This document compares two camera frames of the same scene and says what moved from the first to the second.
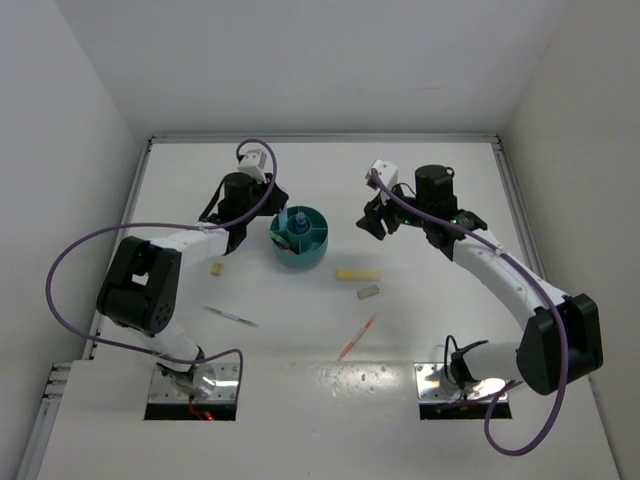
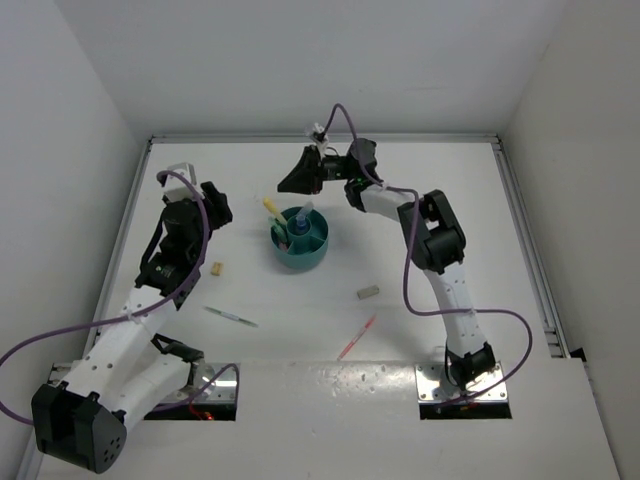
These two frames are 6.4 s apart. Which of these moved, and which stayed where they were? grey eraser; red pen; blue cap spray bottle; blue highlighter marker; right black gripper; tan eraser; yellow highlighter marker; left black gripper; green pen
Moved: left black gripper; blue highlighter marker; right black gripper; yellow highlighter marker
Stayed: tan eraser; green pen; grey eraser; blue cap spray bottle; red pen
